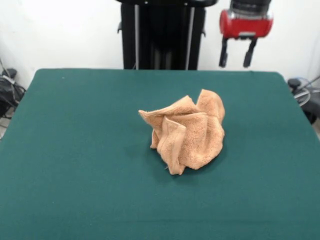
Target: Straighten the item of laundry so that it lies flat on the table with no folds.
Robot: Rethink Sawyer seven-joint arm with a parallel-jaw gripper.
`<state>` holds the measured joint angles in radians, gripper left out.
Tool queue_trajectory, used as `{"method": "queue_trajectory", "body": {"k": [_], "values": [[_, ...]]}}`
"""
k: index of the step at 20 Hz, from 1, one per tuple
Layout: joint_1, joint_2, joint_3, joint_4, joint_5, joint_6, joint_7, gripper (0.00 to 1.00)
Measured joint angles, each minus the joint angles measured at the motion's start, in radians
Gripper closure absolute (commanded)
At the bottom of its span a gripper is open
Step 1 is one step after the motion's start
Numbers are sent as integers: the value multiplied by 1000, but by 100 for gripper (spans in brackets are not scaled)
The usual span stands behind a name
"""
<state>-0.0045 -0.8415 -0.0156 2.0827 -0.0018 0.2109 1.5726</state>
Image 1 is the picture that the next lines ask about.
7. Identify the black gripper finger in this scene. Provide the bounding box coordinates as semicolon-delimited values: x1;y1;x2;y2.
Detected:
219;37;230;68
243;39;258;68

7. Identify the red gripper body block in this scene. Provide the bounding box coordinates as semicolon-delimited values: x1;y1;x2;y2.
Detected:
219;9;274;41

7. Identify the orange terry towel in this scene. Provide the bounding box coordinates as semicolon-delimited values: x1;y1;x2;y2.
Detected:
138;88;226;176

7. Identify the dark green table cloth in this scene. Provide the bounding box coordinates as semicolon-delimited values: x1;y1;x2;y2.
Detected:
0;68;320;240

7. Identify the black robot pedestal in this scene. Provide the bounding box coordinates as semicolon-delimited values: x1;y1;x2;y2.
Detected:
116;0;219;70

